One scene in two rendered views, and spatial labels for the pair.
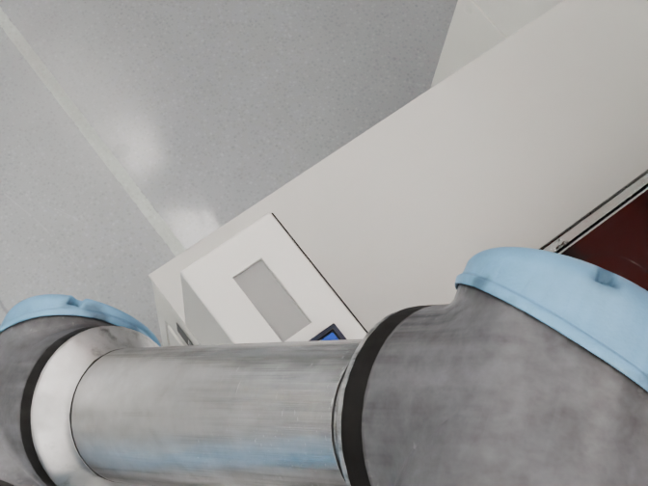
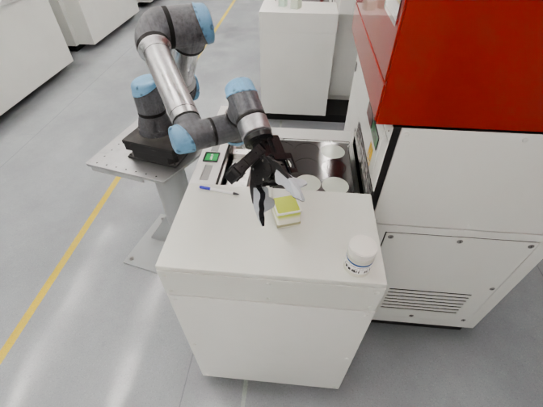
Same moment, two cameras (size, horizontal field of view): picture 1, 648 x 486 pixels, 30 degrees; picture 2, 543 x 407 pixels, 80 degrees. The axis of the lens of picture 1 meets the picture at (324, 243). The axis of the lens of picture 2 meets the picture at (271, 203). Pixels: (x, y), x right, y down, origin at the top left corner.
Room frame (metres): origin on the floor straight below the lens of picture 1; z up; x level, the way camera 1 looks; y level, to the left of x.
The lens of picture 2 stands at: (-0.31, -1.14, 1.71)
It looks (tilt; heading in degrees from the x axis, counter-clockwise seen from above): 45 degrees down; 53
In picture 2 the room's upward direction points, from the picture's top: straight up
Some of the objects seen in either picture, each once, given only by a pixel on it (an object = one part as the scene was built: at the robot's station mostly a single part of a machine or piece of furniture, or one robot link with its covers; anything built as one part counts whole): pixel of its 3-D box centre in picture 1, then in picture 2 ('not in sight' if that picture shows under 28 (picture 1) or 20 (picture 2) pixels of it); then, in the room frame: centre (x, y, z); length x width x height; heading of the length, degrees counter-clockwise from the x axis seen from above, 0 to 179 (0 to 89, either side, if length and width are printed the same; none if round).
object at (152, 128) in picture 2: not in sight; (153, 119); (0.04, 0.18, 0.96); 0.15 x 0.15 x 0.10
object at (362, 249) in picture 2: not in sight; (359, 256); (0.17, -0.88, 1.01); 0.07 x 0.07 x 0.10
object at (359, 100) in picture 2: not in sight; (364, 116); (0.71, -0.42, 1.02); 0.82 x 0.03 x 0.40; 48
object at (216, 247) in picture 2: not in sight; (273, 241); (0.08, -0.64, 0.89); 0.62 x 0.35 x 0.14; 138
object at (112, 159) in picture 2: not in sight; (160, 156); (0.02, 0.20, 0.75); 0.45 x 0.44 x 0.13; 125
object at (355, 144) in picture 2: not in sight; (359, 167); (0.58, -0.54, 0.89); 0.44 x 0.02 x 0.10; 48
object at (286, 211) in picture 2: not in sight; (285, 211); (0.12, -0.63, 1.00); 0.07 x 0.07 x 0.07; 67
